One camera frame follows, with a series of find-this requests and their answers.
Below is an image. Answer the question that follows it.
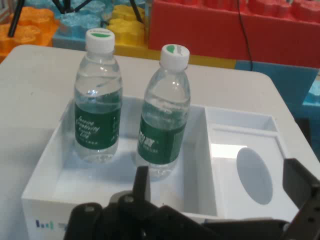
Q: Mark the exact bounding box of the grey foam block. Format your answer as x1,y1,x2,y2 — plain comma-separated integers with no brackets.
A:
51,34,88,51

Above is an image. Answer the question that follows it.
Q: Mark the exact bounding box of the flat blue foam block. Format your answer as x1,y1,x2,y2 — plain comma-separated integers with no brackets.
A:
234,59,320,121

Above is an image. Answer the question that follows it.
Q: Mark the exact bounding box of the light blue studded foam block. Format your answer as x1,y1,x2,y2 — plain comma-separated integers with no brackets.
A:
51,0,115,41

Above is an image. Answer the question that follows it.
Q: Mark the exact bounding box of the water bottle with script label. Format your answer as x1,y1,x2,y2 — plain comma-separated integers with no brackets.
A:
74,27,123,165

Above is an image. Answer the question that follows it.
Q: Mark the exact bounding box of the yellow foam base block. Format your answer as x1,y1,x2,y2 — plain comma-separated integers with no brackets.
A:
109,46,237,69

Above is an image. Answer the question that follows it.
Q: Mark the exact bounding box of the water bottle with block-print label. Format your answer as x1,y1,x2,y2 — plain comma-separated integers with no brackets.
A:
136,43,192,182

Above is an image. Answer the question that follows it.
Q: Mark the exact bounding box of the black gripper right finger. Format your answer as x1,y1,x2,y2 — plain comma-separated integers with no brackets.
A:
281,157,320,240

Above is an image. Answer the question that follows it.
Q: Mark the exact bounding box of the white box with blue front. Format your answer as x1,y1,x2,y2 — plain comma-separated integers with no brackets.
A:
21,96,301,240

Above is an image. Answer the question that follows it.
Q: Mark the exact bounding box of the orange foam block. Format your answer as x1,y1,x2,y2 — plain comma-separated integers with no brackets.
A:
0,6,60,61

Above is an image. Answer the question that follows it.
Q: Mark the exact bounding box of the thin black hanging cable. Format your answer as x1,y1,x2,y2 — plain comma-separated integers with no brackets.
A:
236,0,254,64

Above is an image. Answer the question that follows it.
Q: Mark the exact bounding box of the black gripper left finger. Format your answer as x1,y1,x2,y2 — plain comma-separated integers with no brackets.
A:
63,166,221,240

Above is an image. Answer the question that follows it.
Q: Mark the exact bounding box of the white insert with oval hole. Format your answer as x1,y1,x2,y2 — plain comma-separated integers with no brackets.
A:
209,127,298,223

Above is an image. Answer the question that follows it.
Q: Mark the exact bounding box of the yellow studded foam block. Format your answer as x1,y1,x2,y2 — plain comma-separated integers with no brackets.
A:
106,4,147,51

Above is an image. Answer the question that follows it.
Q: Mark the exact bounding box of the large red foam block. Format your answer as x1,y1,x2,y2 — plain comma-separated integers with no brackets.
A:
147,0,320,69

